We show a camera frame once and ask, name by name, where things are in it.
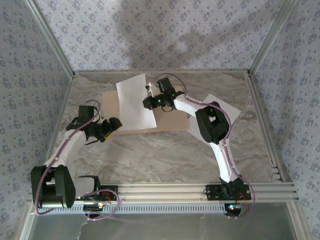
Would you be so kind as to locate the thin aluminium table edge rail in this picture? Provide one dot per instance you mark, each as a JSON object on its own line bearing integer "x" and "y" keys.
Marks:
{"x": 212, "y": 72}

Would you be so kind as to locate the aluminium side rail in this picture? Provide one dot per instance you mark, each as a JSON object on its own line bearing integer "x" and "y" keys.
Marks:
{"x": 280, "y": 175}
{"x": 64, "y": 97}

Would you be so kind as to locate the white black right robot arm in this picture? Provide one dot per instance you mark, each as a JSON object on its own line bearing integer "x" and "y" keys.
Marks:
{"x": 212, "y": 125}

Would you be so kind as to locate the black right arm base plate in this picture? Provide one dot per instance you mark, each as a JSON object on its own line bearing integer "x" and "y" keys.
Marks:
{"x": 211, "y": 197}

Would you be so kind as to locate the brown cardboard folder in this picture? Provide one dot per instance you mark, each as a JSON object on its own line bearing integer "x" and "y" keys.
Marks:
{"x": 170, "y": 122}

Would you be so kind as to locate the aluminium frame post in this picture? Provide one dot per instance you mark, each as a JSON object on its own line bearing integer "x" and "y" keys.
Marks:
{"x": 271, "y": 37}
{"x": 51, "y": 37}

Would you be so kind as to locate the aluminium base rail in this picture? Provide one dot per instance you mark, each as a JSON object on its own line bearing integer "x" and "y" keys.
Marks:
{"x": 162, "y": 192}

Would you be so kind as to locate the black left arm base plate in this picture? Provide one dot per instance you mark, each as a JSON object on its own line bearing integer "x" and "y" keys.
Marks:
{"x": 114, "y": 198}

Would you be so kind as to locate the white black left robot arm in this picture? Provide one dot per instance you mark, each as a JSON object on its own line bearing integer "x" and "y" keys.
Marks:
{"x": 62, "y": 185}

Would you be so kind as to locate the white paper sheet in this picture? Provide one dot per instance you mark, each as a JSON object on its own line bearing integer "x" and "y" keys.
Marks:
{"x": 233, "y": 111}
{"x": 132, "y": 107}

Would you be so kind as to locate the grey sheet metal panel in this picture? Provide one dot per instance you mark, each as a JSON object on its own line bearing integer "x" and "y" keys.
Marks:
{"x": 162, "y": 227}

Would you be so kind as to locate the small circuit board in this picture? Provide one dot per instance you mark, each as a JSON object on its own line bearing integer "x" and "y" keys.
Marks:
{"x": 235, "y": 207}
{"x": 93, "y": 207}

